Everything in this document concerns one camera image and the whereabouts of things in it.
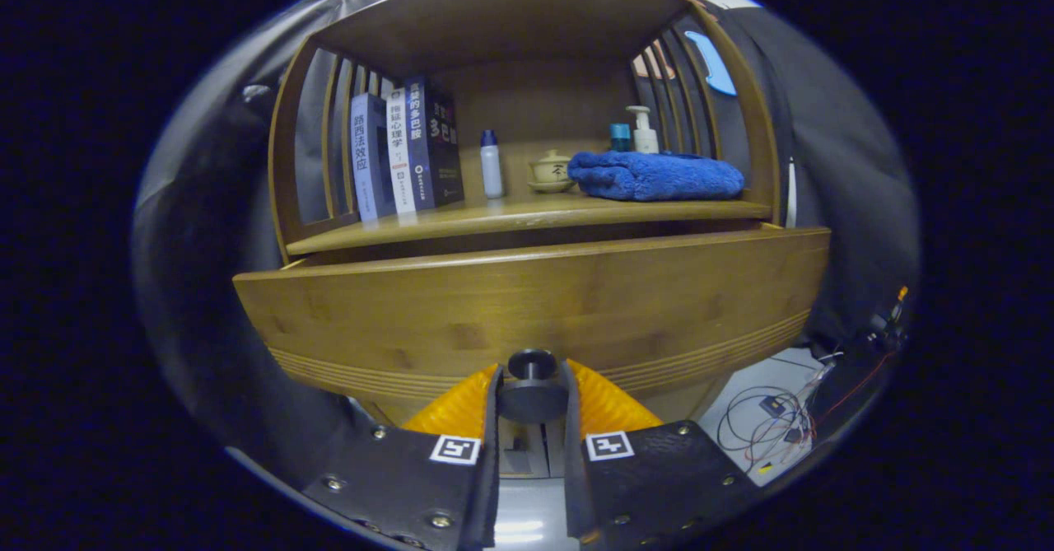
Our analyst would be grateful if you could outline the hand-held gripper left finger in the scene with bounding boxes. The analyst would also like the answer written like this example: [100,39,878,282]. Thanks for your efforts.
[301,362,505,551]

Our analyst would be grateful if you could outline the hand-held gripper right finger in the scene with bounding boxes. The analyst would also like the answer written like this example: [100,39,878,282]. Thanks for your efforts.
[562,358,763,551]

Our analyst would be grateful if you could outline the wooden drawer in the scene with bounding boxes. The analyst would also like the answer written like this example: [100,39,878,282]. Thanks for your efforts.
[233,226,831,425]

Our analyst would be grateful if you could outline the wooden countertop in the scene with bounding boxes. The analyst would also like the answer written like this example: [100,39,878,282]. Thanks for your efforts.
[284,189,775,257]

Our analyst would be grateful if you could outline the wooden cabinet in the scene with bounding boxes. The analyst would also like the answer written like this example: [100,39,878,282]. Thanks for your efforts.
[268,0,783,479]

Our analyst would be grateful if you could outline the beige lidded tea cup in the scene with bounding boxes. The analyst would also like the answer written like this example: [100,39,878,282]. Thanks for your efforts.
[527,150,575,194]

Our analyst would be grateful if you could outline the white bottle blue cap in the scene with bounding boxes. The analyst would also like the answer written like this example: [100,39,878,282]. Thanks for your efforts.
[480,129,504,199]

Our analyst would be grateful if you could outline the blue folded towel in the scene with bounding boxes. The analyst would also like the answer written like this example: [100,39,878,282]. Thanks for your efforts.
[567,151,746,203]

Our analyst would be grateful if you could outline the white spine book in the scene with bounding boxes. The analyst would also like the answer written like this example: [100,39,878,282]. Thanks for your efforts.
[385,86,422,216]

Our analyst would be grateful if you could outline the dark blue book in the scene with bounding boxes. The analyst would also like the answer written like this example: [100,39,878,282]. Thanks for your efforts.
[403,75,464,211]

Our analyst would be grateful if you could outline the light blue book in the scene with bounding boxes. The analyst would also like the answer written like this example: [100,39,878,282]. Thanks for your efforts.
[350,92,396,222]

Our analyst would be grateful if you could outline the white pump bottle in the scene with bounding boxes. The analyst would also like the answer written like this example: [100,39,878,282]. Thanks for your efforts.
[625,105,660,155]

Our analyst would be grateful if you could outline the orange tipped tool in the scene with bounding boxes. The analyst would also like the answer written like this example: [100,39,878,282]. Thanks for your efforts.
[865,286,911,354]

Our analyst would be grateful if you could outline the tangle of thin cables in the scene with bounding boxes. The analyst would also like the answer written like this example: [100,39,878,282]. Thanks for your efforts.
[716,353,832,465]

